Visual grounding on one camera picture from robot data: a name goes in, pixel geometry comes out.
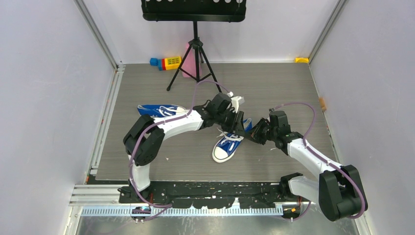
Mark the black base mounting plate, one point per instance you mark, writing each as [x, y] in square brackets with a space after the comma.
[212, 195]

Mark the pink foam block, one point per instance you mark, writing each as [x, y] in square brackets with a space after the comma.
[189, 64]

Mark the colourful toy block phone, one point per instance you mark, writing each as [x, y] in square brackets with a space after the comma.
[170, 63]

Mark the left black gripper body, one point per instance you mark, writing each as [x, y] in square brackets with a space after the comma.
[230, 119]

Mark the yellow corner block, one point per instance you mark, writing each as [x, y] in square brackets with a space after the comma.
[301, 60]

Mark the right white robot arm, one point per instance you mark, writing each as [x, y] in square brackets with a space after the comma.
[338, 189]

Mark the black music stand tripod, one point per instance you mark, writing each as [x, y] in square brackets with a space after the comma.
[195, 11]

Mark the small wooden block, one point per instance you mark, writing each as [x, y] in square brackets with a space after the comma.
[322, 104]

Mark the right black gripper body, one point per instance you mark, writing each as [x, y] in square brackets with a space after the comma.
[264, 131]

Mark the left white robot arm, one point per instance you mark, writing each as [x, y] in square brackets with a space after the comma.
[143, 141]

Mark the aluminium frame rail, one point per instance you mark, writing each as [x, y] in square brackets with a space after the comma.
[95, 195]

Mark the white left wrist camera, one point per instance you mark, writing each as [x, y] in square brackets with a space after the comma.
[236, 101]

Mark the blue sneaker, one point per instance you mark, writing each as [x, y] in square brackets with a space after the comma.
[160, 111]
[225, 148]

